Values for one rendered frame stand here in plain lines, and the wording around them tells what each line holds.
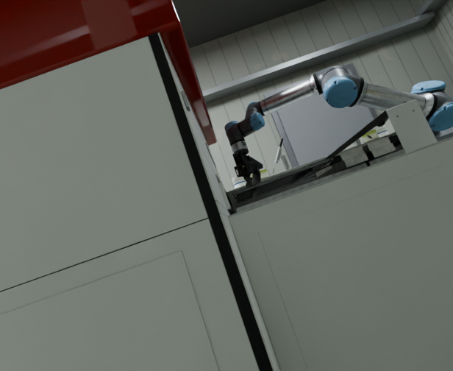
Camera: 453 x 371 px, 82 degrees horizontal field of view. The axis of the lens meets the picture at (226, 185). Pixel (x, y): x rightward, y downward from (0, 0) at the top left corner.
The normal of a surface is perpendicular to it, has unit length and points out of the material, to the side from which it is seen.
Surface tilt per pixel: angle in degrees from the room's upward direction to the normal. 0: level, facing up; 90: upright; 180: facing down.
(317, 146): 90
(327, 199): 90
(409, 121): 90
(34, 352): 90
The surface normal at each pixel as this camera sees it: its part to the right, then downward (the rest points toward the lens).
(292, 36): -0.05, -0.15
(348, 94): -0.28, 0.62
